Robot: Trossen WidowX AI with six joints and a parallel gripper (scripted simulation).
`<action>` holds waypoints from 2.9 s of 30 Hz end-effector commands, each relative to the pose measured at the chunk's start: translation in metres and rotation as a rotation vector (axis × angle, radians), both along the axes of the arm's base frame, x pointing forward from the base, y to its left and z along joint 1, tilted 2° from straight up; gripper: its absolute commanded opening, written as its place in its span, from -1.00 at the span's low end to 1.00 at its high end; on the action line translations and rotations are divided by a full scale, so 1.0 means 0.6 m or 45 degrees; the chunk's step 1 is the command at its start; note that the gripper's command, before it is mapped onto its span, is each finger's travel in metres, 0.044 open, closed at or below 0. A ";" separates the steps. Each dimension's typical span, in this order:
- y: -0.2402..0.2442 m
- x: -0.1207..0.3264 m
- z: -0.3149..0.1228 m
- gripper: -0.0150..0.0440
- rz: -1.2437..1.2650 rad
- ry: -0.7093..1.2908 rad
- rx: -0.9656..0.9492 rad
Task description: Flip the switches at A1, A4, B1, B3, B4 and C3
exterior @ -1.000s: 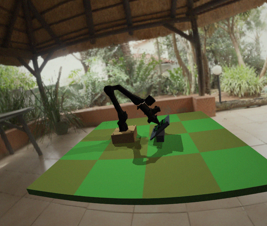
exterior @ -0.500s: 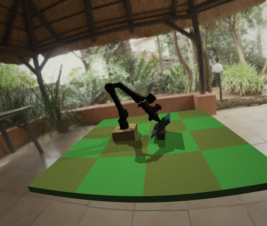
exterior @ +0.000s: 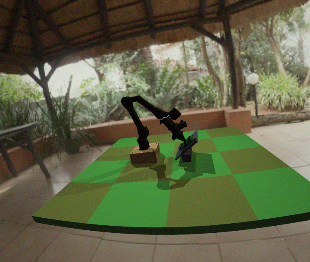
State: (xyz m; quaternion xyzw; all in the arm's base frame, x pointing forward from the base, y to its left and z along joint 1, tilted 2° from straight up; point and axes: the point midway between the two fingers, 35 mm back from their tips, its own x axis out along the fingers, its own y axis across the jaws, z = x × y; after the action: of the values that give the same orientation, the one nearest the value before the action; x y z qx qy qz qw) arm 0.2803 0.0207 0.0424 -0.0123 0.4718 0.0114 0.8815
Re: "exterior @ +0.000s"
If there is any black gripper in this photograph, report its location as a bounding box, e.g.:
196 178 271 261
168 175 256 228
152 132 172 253
168 122 186 142

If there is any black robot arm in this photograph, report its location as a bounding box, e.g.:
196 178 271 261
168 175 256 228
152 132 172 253
121 95 187 151

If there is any grey switch panel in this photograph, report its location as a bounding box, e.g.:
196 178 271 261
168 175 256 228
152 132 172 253
175 131 198 163

